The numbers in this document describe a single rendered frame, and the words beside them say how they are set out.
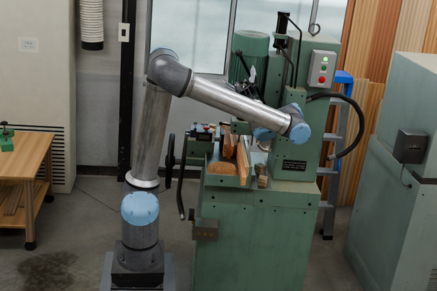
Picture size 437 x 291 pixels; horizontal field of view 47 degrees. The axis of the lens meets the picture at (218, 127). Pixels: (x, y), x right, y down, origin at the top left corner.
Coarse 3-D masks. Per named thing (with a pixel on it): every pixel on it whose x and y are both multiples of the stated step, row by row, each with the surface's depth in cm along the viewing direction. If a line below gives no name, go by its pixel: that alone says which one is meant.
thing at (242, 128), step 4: (232, 120) 247; (236, 120) 248; (240, 120) 248; (244, 120) 249; (232, 124) 247; (236, 124) 247; (240, 124) 247; (244, 124) 247; (248, 124) 247; (232, 128) 248; (236, 128) 248; (240, 128) 248; (244, 128) 248; (248, 128) 248; (232, 132) 248; (236, 132) 248; (240, 132) 249; (244, 132) 249; (248, 132) 249
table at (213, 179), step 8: (216, 144) 260; (216, 152) 251; (192, 160) 248; (200, 160) 249; (208, 160) 241; (216, 160) 242; (224, 160) 243; (232, 160) 244; (208, 176) 228; (216, 176) 229; (224, 176) 229; (232, 176) 229; (208, 184) 230; (216, 184) 230; (224, 184) 230; (232, 184) 231; (240, 184) 231; (248, 184) 231
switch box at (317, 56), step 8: (312, 56) 225; (320, 56) 221; (328, 56) 222; (336, 56) 222; (312, 64) 224; (320, 64) 223; (328, 64) 223; (312, 72) 224; (328, 72) 224; (312, 80) 226; (328, 80) 226
